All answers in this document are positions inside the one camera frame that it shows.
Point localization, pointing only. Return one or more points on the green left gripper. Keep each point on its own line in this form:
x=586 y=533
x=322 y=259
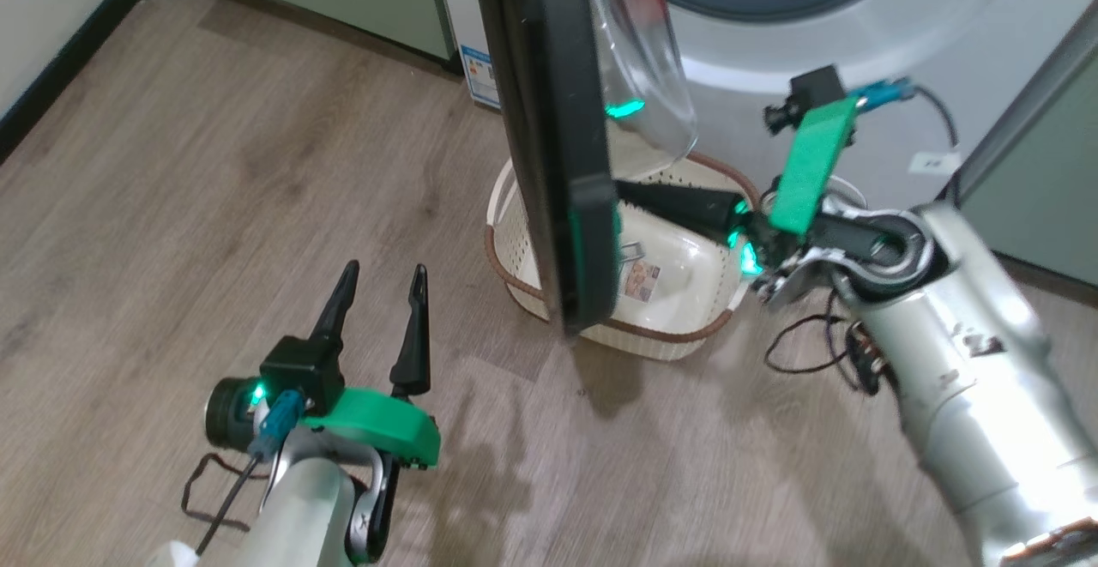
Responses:
x=386 y=425

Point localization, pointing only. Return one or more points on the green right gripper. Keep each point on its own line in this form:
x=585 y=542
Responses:
x=815 y=164

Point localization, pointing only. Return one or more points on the black glass washing machine door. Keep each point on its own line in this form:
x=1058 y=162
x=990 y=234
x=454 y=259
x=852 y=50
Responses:
x=549 y=138

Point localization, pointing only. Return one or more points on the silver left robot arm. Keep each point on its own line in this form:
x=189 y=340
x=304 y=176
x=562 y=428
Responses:
x=304 y=507

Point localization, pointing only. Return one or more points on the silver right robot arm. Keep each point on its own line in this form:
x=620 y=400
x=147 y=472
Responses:
x=969 y=361

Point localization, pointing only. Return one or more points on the printed basket label sticker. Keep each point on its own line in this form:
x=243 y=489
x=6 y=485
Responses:
x=642 y=280

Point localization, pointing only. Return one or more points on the cream laundry basket brown rim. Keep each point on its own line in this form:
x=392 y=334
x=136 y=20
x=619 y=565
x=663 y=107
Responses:
x=686 y=292

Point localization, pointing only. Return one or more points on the white front-load washing machine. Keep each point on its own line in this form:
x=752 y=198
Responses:
x=858 y=44

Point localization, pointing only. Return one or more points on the small white machine sticker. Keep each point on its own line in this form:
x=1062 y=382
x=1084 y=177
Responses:
x=933 y=162

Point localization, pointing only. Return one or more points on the blue energy label sticker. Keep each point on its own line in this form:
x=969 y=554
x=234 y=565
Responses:
x=480 y=76

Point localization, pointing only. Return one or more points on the black baseboard strip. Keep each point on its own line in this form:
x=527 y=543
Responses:
x=60 y=69

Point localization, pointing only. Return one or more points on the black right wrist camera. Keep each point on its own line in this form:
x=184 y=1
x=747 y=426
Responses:
x=811 y=88

